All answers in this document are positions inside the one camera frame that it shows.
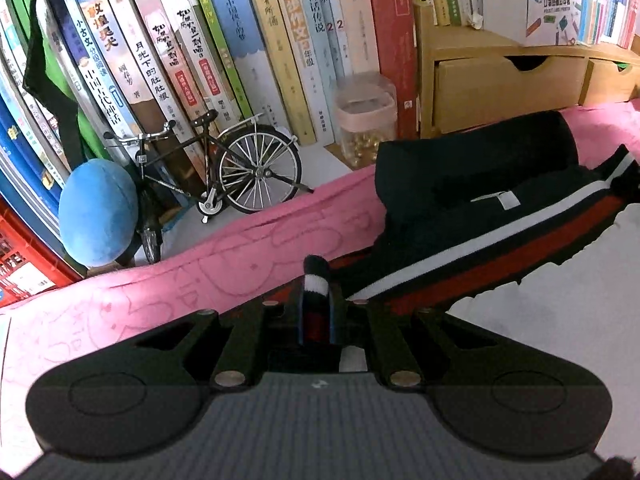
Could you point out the red plastic crate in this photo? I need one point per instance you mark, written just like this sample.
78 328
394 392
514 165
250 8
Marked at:
30 270

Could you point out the white cloth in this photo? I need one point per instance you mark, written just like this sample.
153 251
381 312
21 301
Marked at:
575 310

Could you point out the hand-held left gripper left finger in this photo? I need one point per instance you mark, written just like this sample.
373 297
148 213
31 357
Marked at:
292 325

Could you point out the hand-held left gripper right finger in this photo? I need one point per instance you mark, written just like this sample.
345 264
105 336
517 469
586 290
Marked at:
350 330

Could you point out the pink blanket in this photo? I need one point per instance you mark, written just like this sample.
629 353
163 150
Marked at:
200 270

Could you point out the blue plush ball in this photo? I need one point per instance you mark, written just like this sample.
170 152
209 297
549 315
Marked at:
97 210

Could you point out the clear jar pink lid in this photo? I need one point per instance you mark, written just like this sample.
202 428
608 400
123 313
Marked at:
365 115

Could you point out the row of books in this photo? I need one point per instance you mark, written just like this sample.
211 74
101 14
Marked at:
280 35

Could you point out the wooden drawer organizer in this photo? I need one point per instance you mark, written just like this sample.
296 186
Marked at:
480 90

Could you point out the black model bicycle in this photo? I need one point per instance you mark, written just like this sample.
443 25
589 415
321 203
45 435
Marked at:
263 173

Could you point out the navy sweater red white stripes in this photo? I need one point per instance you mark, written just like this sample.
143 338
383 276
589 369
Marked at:
450 200

